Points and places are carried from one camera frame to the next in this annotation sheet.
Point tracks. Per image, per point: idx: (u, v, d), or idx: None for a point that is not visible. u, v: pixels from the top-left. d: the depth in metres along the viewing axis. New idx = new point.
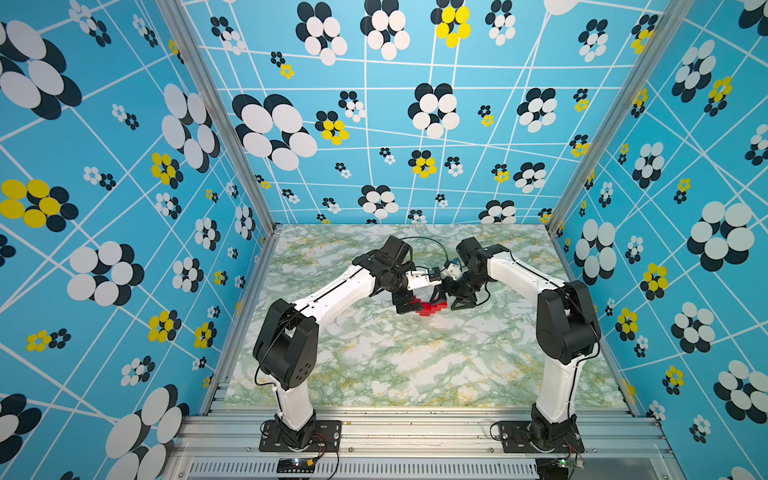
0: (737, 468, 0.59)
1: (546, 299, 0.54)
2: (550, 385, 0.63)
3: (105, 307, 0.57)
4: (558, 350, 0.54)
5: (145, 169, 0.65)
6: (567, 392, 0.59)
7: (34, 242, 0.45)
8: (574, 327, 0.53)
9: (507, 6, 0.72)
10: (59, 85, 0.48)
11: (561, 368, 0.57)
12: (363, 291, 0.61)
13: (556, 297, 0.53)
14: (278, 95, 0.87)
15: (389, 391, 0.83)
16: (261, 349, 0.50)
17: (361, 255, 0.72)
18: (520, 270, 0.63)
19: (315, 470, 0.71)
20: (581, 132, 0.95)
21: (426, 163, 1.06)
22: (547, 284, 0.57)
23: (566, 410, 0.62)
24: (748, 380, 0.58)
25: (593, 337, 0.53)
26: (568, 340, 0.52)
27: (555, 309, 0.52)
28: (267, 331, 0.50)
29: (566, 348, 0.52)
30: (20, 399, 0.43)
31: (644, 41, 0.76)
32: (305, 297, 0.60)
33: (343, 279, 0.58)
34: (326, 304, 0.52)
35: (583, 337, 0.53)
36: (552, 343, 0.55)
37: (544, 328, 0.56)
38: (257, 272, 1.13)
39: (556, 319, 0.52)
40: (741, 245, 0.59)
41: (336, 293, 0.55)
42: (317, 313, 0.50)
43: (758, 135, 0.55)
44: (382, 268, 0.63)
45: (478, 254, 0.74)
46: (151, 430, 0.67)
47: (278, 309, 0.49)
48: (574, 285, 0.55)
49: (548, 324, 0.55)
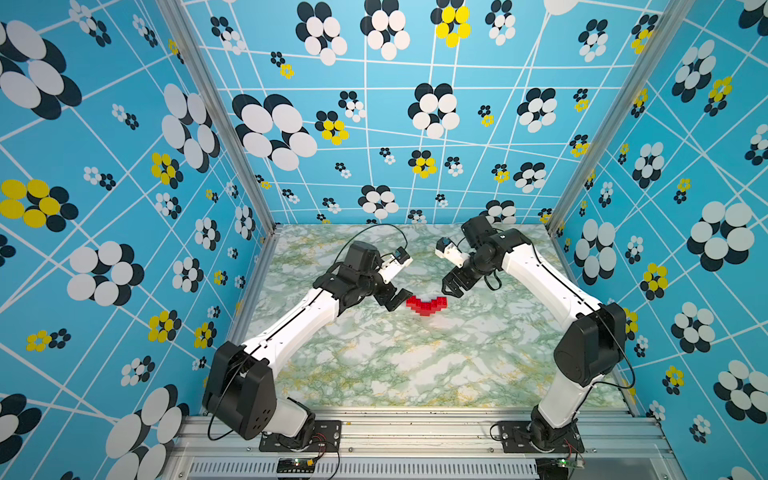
0: (737, 468, 0.59)
1: (580, 327, 0.47)
2: (557, 395, 0.61)
3: (105, 307, 0.57)
4: (580, 375, 0.50)
5: (145, 169, 0.65)
6: (576, 405, 0.58)
7: (34, 243, 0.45)
8: (601, 351, 0.48)
9: (507, 6, 0.72)
10: (59, 85, 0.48)
11: (576, 387, 0.54)
12: (326, 317, 0.56)
13: (593, 326, 0.46)
14: (278, 95, 0.87)
15: (389, 391, 0.83)
16: (211, 399, 0.45)
17: (322, 275, 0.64)
18: (545, 278, 0.54)
19: (315, 470, 0.71)
20: (581, 132, 0.95)
21: (426, 163, 1.06)
22: (581, 305, 0.49)
23: (570, 417, 0.61)
24: (748, 380, 0.58)
25: (615, 359, 0.50)
26: (596, 367, 0.49)
27: (591, 338, 0.46)
28: (214, 380, 0.44)
29: (590, 373, 0.48)
30: (21, 399, 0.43)
31: (644, 41, 0.76)
32: (256, 338, 0.47)
33: (302, 307, 0.53)
34: (282, 341, 0.47)
35: (606, 360, 0.49)
36: (572, 366, 0.51)
37: (566, 351, 0.51)
38: (257, 272, 1.13)
39: (588, 348, 0.46)
40: (741, 245, 0.59)
41: (295, 325, 0.50)
42: (270, 355, 0.44)
43: (758, 134, 0.55)
44: (346, 287, 0.59)
45: (494, 243, 0.63)
46: (151, 431, 0.67)
47: (225, 354, 0.43)
48: (609, 309, 0.48)
49: (574, 350, 0.49)
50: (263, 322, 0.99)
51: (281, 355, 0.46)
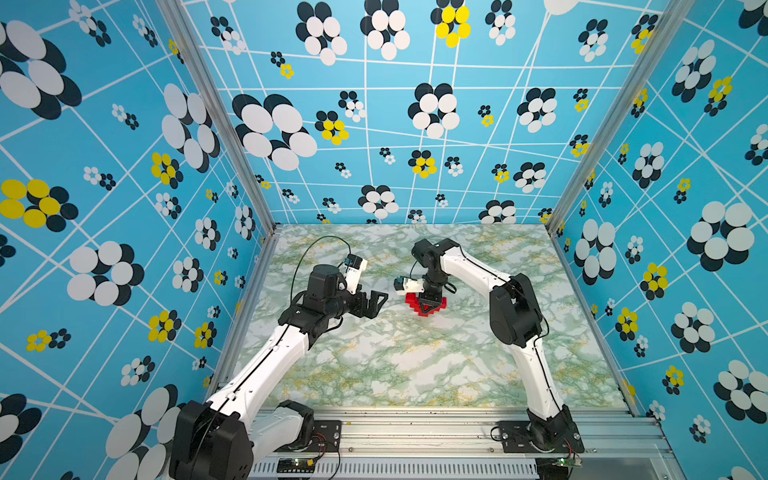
0: (737, 467, 0.59)
1: (495, 294, 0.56)
2: (527, 378, 0.67)
3: (105, 307, 0.57)
4: (510, 337, 0.62)
5: (146, 169, 0.65)
6: (543, 380, 0.63)
7: (36, 243, 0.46)
8: (522, 315, 0.60)
9: (507, 6, 0.72)
10: (59, 85, 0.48)
11: (524, 356, 0.63)
12: (297, 353, 0.54)
13: (504, 292, 0.59)
14: (278, 95, 0.87)
15: (389, 391, 0.83)
16: (179, 467, 0.41)
17: (287, 309, 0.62)
18: (471, 268, 0.68)
19: (315, 470, 0.71)
20: (581, 132, 0.95)
21: (426, 163, 1.06)
22: (495, 280, 0.63)
23: (554, 401, 0.64)
24: (748, 380, 0.58)
25: (538, 319, 0.62)
26: (518, 327, 0.60)
27: (504, 302, 0.58)
28: (181, 446, 0.41)
29: (517, 334, 0.60)
30: (21, 399, 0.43)
31: (644, 41, 0.76)
32: (223, 391, 0.44)
33: (270, 348, 0.51)
34: (251, 390, 0.45)
35: (529, 321, 0.61)
36: (503, 332, 0.63)
37: (497, 319, 0.63)
38: (257, 272, 1.13)
39: (505, 310, 0.59)
40: (741, 245, 0.59)
41: (263, 370, 0.47)
42: (240, 407, 0.42)
43: (758, 134, 0.55)
44: (314, 318, 0.58)
45: (431, 251, 0.78)
46: (151, 430, 0.67)
47: (190, 415, 0.40)
48: (518, 278, 0.62)
49: (500, 315, 0.62)
50: (264, 322, 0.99)
51: (251, 404, 0.43)
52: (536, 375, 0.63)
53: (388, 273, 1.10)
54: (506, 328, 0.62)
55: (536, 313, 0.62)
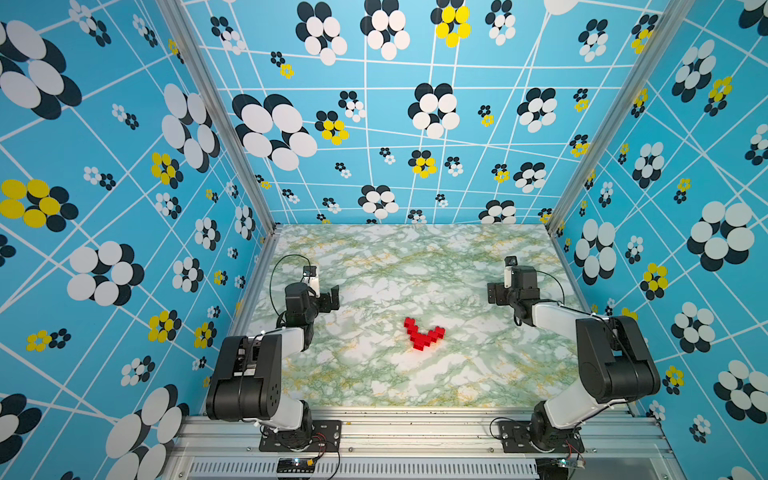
0: (738, 468, 0.59)
1: (585, 327, 0.51)
2: (569, 396, 0.60)
3: (105, 307, 0.57)
4: (602, 390, 0.48)
5: (146, 169, 0.65)
6: (586, 413, 0.56)
7: (34, 243, 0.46)
8: (623, 365, 0.47)
9: (507, 6, 0.72)
10: (59, 85, 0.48)
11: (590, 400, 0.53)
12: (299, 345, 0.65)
13: (596, 328, 0.49)
14: (278, 95, 0.87)
15: (389, 391, 0.83)
16: (219, 390, 0.45)
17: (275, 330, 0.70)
18: (561, 309, 0.64)
19: (315, 470, 0.71)
20: (581, 132, 0.95)
21: (426, 163, 1.06)
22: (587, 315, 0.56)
23: (575, 424, 0.61)
24: (748, 380, 0.58)
25: (648, 377, 0.46)
26: (614, 376, 0.46)
27: (594, 338, 0.49)
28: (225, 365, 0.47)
29: (612, 387, 0.46)
30: (20, 399, 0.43)
31: (645, 41, 0.76)
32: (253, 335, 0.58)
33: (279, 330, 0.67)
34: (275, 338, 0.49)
35: (633, 375, 0.46)
36: (594, 381, 0.49)
37: (587, 362, 0.51)
38: (257, 272, 1.13)
39: (597, 349, 0.48)
40: (741, 245, 0.59)
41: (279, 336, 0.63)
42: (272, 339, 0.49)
43: (758, 134, 0.55)
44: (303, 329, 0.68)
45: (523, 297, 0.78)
46: (151, 430, 0.67)
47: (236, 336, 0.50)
48: (620, 320, 0.52)
49: (589, 356, 0.50)
50: (263, 322, 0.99)
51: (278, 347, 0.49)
52: (581, 406, 0.56)
53: (388, 273, 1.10)
54: (597, 379, 0.49)
55: (647, 372, 0.46)
